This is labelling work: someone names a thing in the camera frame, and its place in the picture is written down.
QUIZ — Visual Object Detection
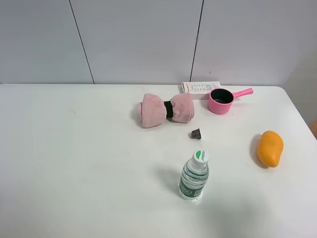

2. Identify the orange mango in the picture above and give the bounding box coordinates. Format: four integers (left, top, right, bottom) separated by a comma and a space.
257, 130, 284, 168

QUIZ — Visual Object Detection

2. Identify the black towel band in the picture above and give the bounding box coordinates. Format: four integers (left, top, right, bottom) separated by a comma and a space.
164, 101, 173, 119

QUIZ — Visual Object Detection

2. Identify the dark coffee capsule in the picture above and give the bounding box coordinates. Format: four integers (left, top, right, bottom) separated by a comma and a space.
190, 128, 202, 140

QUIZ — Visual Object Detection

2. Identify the white medicine box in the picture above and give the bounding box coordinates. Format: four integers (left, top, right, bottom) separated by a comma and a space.
182, 81, 221, 100

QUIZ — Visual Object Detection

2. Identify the clear plastic water bottle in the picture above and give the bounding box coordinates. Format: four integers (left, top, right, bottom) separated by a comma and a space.
178, 150, 209, 200

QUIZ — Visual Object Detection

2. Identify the pink saucepan with handle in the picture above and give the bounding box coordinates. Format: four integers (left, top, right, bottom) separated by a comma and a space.
208, 88, 253, 115

